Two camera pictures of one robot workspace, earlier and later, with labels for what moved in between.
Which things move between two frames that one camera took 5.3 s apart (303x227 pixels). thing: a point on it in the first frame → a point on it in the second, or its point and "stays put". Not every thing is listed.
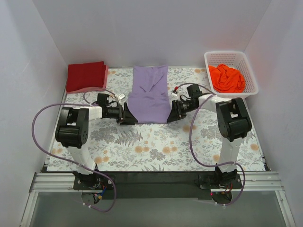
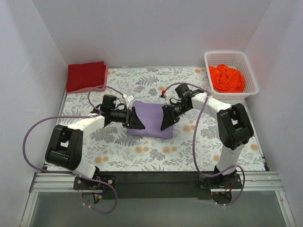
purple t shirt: [149, 101] → [151, 114]
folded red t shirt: [89, 74] stays put
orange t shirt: [225, 79] stays put
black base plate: [158, 185] stays put
